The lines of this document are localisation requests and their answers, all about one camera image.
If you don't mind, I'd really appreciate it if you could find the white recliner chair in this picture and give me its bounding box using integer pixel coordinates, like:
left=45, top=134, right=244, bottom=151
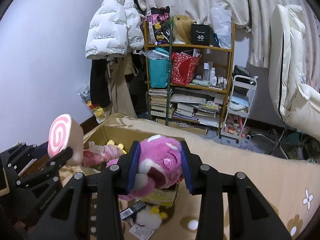
left=269, top=4, right=320, bottom=159

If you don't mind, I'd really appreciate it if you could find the white plastic bag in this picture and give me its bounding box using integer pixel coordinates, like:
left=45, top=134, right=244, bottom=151
left=210, top=7, right=233, bottom=49

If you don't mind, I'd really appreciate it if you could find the pink toy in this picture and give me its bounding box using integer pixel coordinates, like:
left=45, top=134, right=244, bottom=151
left=224, top=115, right=244, bottom=135

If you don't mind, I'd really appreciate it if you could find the red bag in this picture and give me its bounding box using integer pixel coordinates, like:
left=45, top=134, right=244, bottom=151
left=171, top=52, right=202, bottom=85

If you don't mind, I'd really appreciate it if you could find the pink swirl roll plush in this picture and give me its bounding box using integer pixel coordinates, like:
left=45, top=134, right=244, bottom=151
left=47, top=114, right=84, bottom=167

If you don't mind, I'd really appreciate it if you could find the green pole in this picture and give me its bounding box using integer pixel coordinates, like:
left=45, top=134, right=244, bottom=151
left=164, top=16, right=175, bottom=125

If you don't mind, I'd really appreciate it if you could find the flat cardboard box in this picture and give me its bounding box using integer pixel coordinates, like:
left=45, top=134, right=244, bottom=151
left=155, top=119, right=209, bottom=135

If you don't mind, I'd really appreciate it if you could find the white paper tag packet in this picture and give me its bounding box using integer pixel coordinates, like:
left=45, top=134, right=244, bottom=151
left=129, top=224, right=155, bottom=240

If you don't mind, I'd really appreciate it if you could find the black pouch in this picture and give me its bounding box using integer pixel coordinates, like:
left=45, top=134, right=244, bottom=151
left=234, top=65, right=258, bottom=85

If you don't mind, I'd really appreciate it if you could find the yellow round plush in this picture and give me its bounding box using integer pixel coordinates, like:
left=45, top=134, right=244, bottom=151
left=106, top=140, right=127, bottom=155

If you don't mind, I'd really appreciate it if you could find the folded pale blue cloth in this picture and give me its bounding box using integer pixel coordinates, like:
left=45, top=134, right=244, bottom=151
left=229, top=94, right=250, bottom=110

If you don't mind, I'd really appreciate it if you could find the printed floor mat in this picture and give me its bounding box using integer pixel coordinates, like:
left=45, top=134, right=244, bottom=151
left=220, top=130, right=253, bottom=150

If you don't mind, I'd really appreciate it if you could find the group of white bottles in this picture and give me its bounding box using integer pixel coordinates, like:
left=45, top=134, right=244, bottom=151
left=202, top=62, right=228, bottom=89

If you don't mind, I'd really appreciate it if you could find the black packet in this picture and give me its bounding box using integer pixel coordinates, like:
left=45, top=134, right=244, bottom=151
left=119, top=200, right=147, bottom=220

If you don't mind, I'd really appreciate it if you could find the white fluffy plush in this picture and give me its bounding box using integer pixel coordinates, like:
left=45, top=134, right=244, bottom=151
left=135, top=204, right=167, bottom=230

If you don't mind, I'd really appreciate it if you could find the clear plastic bag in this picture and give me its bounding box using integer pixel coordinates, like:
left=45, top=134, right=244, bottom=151
left=79, top=85, right=105, bottom=119

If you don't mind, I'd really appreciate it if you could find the stack of books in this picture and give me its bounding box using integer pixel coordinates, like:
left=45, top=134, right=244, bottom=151
left=148, top=87, right=225, bottom=128

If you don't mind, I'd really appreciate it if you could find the wooden shelf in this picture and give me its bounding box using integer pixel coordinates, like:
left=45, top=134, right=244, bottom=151
left=144, top=20, right=235, bottom=135

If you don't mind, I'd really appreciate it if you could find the black coat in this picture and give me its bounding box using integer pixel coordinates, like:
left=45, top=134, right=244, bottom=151
left=90, top=59, right=112, bottom=108

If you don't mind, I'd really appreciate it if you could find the beige coat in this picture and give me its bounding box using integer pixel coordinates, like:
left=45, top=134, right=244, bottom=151
left=105, top=55, right=138, bottom=119

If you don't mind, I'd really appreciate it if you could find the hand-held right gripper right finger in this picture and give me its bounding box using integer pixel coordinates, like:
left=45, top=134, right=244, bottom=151
left=180, top=141, right=293, bottom=240

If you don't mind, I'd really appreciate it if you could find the pink bear plush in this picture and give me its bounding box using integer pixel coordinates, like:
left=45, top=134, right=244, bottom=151
left=106, top=134, right=185, bottom=202

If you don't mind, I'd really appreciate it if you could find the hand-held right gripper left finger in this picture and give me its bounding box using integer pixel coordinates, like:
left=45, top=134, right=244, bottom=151
left=29, top=141, right=141, bottom=240

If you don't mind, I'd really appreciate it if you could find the black garment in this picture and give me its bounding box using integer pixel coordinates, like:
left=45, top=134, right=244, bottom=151
left=125, top=52, right=150, bottom=119

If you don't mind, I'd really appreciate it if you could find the white puffer jacket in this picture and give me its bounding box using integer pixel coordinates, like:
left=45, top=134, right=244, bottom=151
left=85, top=0, right=145, bottom=60

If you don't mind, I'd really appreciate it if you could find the cardboard box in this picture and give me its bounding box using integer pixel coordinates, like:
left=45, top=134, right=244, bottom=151
left=82, top=124, right=185, bottom=208
left=155, top=119, right=209, bottom=135

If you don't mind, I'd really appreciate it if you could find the teal bag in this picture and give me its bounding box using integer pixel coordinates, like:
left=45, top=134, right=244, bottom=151
left=144, top=47, right=172, bottom=88

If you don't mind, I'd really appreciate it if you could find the pink dress doll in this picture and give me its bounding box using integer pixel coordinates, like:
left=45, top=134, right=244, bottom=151
left=81, top=141, right=120, bottom=167

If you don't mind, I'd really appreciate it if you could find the black and pink patterned bag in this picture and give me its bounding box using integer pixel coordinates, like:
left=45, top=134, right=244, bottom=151
left=146, top=6, right=174, bottom=44

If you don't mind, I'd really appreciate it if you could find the blonde wig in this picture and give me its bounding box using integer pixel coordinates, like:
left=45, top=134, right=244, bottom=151
left=172, top=15, right=194, bottom=45

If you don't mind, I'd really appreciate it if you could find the black box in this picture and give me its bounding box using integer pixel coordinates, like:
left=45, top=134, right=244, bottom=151
left=191, top=24, right=213, bottom=47

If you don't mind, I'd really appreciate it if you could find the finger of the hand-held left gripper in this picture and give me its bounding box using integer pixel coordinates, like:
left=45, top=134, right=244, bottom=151
left=0, top=142, right=49, bottom=178
left=14, top=147, right=73, bottom=188

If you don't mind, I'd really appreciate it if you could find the white trolley cart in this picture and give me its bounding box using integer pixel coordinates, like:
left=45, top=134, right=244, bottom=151
left=219, top=74, right=258, bottom=138

